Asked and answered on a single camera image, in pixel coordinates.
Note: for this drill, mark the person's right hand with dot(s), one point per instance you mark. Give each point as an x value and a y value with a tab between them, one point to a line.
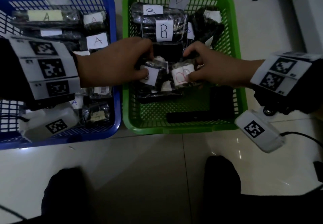
222	67

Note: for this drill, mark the person's left hand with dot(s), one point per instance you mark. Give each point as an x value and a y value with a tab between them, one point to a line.
113	62

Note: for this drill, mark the black item packet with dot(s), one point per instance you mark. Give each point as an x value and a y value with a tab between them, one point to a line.
70	17
180	76
154	76

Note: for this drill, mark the green plastic mesh basket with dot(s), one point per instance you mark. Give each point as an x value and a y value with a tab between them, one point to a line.
189	128

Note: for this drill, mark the blue plastic mesh basket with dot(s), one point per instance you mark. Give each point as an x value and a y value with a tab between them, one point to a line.
75	135

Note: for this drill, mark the person's dark trouser leg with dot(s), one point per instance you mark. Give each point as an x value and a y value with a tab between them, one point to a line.
65	196
222	188

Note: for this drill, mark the black wristband with markers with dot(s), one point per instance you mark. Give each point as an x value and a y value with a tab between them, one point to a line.
50	67
285	77

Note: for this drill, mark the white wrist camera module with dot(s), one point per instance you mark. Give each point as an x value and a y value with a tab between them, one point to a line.
257	130
48	124

